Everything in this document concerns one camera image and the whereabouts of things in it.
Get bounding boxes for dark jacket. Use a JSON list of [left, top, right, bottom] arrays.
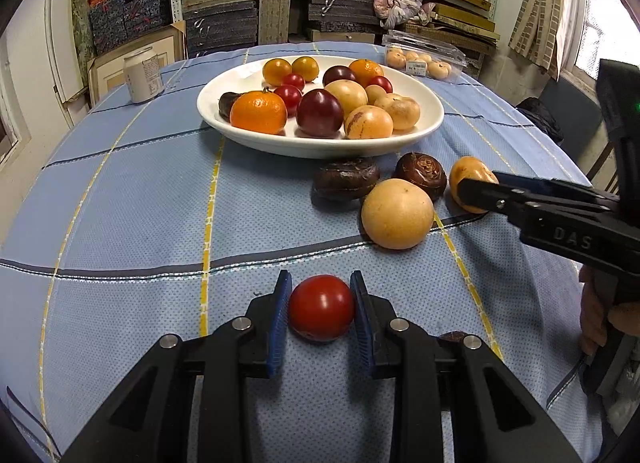
[[515, 97, 563, 144]]

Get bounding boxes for dark red plum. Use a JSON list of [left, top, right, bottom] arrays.
[[296, 88, 344, 138], [322, 65, 358, 88]]

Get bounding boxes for beige checked curtain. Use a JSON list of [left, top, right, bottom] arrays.
[[509, 0, 586, 81]]

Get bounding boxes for orange mandarin with leaf stub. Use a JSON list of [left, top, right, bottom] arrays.
[[230, 88, 288, 134]]

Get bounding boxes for green marbled board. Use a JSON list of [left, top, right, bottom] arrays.
[[70, 0, 97, 76]]

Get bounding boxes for large beige round fruit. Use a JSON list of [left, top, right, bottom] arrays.
[[361, 178, 435, 250]]

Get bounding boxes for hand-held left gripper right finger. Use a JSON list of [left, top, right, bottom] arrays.
[[350, 270, 583, 463]]

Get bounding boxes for cream picture frame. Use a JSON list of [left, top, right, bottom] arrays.
[[87, 20, 187, 106]]

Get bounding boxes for silver drink can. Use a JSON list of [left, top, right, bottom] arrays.
[[123, 47, 165, 104]]

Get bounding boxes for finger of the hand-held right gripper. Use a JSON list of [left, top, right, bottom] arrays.
[[491, 171, 618, 200], [456, 177, 623, 224]]

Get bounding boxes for blue chair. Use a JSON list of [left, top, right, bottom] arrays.
[[537, 76, 608, 164]]

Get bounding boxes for pink plastic bag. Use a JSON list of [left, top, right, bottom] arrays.
[[372, 0, 437, 29]]

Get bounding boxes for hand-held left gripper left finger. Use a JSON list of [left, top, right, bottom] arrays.
[[60, 270, 292, 463]]

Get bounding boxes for white oval plate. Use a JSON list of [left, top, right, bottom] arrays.
[[196, 54, 446, 160]]

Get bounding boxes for stack of blue patterned boxes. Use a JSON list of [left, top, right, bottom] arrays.
[[89, 0, 171, 55]]

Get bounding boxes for plain wooden chair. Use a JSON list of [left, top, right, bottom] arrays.
[[585, 138, 621, 194]]

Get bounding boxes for grey patterned upright box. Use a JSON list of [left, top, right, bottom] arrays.
[[258, 0, 292, 45]]

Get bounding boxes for white leaning panel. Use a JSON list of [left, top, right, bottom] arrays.
[[44, 0, 91, 106]]

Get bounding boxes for window with white frame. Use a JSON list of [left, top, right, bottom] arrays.
[[0, 43, 31, 166], [572, 0, 640, 84]]

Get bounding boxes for yellow tomato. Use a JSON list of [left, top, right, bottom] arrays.
[[291, 56, 320, 82], [262, 58, 292, 86]]

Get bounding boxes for white metal shelving unit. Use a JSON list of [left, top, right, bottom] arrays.
[[169, 0, 503, 59]]

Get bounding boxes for person's right hand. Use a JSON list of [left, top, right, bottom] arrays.
[[579, 267, 640, 356]]

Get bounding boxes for stack of dark grey boxes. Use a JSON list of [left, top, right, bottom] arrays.
[[307, 0, 383, 34], [181, 0, 258, 59]]

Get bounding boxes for clear plastic clamshell box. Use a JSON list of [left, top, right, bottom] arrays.
[[384, 30, 468, 83]]

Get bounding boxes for pack of small peach-coloured fruits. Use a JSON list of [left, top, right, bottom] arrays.
[[386, 47, 453, 80]]

